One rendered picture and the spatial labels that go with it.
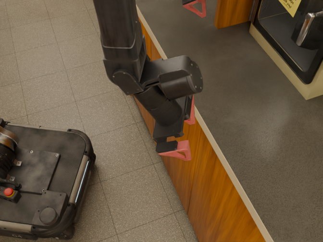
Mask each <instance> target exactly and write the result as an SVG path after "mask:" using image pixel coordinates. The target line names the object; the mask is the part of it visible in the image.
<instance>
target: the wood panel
mask: <svg viewBox="0 0 323 242"><path fill-rule="evenodd" d="M252 2H253V0H217V6H216V12H215V18H214V25H215V26H216V28H217V29H220V28H224V27H228V26H232V25H236V24H240V23H244V22H247V21H249V20H248V18H249V14H250V10H251V6H252Z"/></svg>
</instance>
